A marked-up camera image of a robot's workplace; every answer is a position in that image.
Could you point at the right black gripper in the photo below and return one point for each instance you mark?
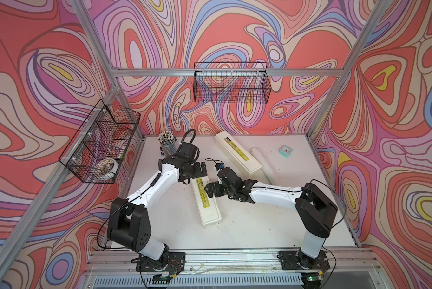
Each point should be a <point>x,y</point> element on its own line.
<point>215,186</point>

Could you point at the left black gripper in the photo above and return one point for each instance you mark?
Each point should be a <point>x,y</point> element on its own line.
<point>198,172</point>

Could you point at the cream wrap dispenser with label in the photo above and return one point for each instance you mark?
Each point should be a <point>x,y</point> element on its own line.
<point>207,207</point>

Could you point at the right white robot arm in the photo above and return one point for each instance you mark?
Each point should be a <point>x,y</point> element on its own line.
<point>316,210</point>

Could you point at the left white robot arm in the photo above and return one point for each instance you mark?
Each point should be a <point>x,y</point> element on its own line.
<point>129,224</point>

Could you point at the cup of pencils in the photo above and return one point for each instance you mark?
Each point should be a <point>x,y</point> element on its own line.
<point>167,142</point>

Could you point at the patterned bowl in basket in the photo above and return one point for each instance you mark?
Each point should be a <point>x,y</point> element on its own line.
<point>106,169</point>

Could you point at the small teal box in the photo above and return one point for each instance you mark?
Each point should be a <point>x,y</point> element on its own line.
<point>285,151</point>

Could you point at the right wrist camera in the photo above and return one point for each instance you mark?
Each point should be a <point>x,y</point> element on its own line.
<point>219,166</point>

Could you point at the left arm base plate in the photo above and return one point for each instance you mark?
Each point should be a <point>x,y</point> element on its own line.
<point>173,262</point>

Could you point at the black wire basket back wall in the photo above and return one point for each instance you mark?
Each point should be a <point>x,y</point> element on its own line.
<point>231,82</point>

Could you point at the black wire basket wall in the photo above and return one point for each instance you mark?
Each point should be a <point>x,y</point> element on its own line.
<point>106,132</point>
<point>231,82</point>

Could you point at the black wire basket left wall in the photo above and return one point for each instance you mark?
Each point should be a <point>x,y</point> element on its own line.
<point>106,132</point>

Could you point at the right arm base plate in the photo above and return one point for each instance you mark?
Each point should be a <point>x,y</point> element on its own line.
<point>297,260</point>

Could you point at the aluminium rail at front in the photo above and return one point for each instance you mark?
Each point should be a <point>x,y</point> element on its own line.
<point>338,268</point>

